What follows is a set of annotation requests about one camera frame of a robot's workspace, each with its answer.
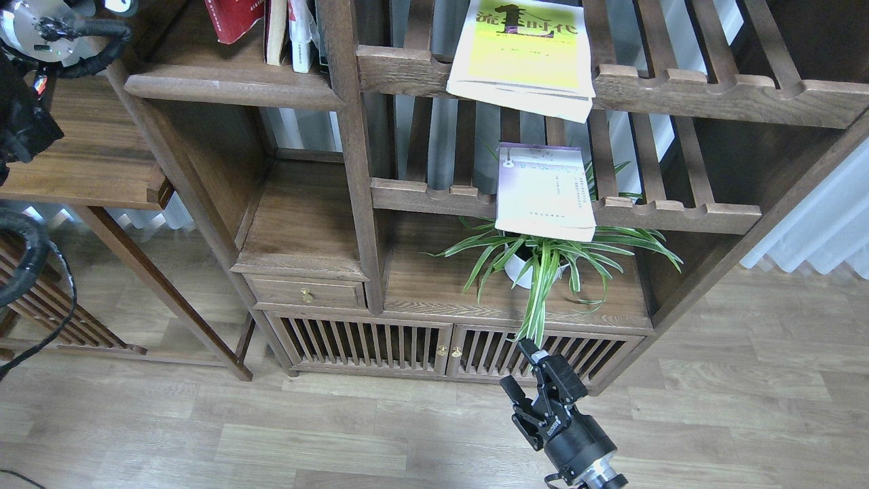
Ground yellow green cover book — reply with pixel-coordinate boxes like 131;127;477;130
445;1;595;124

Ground black floor cable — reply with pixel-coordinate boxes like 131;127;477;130
0;469;45;489

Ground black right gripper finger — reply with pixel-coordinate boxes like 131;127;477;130
517;338;550;371
500;376;533;416

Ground red cover book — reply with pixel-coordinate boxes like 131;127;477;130
204;0;265;44

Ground dark wooden bookshelf cabinet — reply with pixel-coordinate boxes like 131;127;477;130
109;1;867;395

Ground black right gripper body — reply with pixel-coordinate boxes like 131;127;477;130
512;357;620;486

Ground brown wooden side table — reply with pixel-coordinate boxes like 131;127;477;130
2;75;254;381

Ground white red upright book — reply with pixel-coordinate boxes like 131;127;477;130
288;1;316;73

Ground spider plant green leaves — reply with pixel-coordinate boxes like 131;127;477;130
437;155;683;346

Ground white curtain behind shelf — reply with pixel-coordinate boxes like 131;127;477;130
261;1;743;193

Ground pale purple cover book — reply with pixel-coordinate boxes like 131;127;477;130
496;142;597;242

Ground white plant pot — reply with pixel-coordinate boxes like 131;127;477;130
504;245;571;290

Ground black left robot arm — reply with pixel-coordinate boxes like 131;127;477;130
1;1;134;380

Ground brass drawer knob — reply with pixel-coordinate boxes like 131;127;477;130
300;288;314;304

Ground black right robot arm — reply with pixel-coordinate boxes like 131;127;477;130
500;338;628;488

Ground dark upright book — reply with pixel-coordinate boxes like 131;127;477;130
313;1;330;75

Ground white curtain right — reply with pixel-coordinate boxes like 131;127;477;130
739;141;868;280

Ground tan upright book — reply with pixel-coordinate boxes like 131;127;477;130
263;0;291;66

